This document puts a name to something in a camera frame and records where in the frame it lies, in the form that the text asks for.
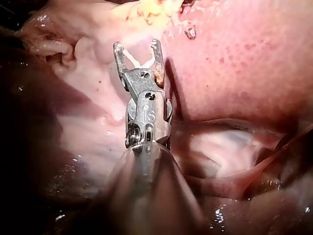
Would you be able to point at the pale fatty tissue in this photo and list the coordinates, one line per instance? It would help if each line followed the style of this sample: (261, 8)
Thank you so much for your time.
(97, 73)
(230, 147)

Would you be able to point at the dark right arm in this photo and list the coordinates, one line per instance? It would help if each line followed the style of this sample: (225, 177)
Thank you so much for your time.
(149, 195)

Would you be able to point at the right arm instrument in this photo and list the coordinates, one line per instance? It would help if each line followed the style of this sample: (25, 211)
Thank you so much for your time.
(146, 107)

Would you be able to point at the right arm instrument jaw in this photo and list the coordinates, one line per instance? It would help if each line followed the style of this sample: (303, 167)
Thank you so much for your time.
(158, 61)
(120, 58)

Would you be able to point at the white clip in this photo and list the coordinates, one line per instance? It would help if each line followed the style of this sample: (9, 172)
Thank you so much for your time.
(138, 60)

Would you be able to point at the gallbladder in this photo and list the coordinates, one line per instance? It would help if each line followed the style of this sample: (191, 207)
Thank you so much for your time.
(156, 9)

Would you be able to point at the dark red liver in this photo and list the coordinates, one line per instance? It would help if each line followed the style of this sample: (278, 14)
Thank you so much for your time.
(244, 73)

